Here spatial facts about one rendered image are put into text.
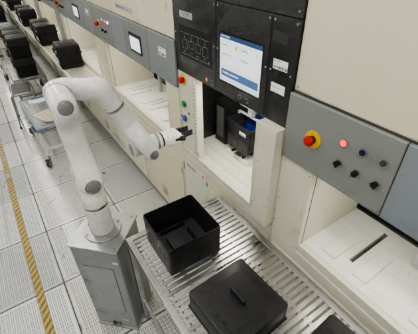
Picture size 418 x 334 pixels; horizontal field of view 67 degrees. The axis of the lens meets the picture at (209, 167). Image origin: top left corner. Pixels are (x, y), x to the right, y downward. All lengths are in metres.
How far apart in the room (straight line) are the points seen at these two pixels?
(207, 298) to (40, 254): 1.83
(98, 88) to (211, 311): 0.98
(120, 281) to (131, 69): 2.10
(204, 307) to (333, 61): 0.99
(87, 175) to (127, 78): 1.97
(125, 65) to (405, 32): 2.66
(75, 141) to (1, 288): 1.65
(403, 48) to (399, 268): 0.97
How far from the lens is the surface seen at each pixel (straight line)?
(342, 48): 1.09
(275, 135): 1.28
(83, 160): 1.47
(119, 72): 3.28
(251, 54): 1.37
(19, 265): 2.93
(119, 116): 1.45
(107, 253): 1.71
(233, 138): 1.98
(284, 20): 1.22
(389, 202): 1.13
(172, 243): 1.66
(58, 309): 2.56
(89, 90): 1.38
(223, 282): 1.40
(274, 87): 1.30
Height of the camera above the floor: 2.03
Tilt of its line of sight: 36 degrees down
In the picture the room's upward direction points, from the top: 1 degrees counter-clockwise
